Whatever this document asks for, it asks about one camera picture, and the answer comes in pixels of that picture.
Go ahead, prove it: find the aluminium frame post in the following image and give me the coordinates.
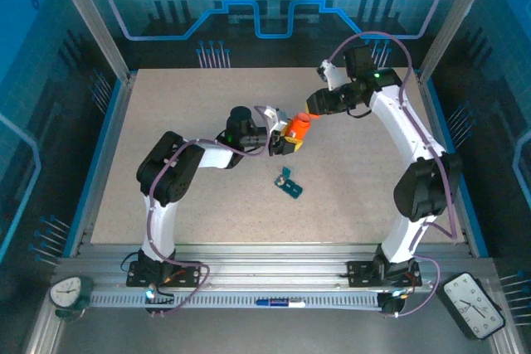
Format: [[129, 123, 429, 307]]
[[416, 0, 502, 83], [46, 0, 139, 83]]

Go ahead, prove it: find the slotted grey cable duct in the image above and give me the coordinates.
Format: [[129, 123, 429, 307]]
[[88, 289, 385, 311]]

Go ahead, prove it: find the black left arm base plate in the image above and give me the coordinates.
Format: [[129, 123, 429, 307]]
[[125, 260, 203, 289]]

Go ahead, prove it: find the orange pill bottle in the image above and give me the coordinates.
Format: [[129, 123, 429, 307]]
[[285, 112, 312, 142]]

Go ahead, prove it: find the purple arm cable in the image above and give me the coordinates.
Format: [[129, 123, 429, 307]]
[[145, 104, 269, 318], [329, 30, 459, 318]]

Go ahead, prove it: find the teal pill organizer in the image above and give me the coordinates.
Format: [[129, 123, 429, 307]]
[[273, 166, 304, 201]]

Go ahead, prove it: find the round green clock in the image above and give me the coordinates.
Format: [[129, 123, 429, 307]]
[[49, 274, 95, 322]]

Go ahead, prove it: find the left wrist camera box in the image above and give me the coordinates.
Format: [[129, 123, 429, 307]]
[[263, 104, 290, 136]]

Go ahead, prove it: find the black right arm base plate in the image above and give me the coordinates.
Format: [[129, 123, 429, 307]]
[[346, 260, 423, 289]]

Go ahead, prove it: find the blue white marker pen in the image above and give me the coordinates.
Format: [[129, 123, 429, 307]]
[[256, 298, 307, 309]]

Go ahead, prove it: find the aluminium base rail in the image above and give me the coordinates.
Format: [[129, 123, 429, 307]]
[[53, 242, 497, 293]]

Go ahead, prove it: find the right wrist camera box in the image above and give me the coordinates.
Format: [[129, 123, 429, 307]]
[[317, 60, 346, 92]]

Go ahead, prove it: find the black rectangular clock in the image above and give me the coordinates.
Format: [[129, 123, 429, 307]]
[[435, 271, 506, 341]]

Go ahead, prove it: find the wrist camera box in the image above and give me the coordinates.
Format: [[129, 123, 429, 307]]
[[317, 60, 346, 92], [263, 104, 290, 136]]

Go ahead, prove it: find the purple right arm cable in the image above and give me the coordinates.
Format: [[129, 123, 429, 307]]
[[329, 30, 459, 318]]

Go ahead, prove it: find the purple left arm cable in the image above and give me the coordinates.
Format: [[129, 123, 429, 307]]
[[145, 104, 269, 318]]

